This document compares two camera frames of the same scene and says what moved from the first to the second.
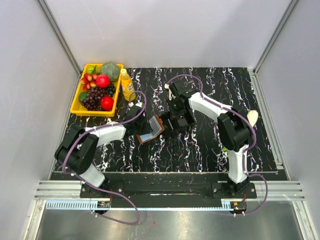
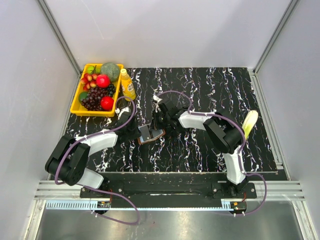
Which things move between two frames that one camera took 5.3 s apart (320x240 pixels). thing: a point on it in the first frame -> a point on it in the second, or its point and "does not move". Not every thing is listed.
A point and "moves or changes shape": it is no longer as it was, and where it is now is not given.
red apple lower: [106, 103] does not move
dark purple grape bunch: [92, 102] does not move
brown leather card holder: [157, 127] moves or changes shape
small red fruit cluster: [89, 80] does not move
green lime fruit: [82, 95] does not move
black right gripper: [170, 101] -> [156, 113]
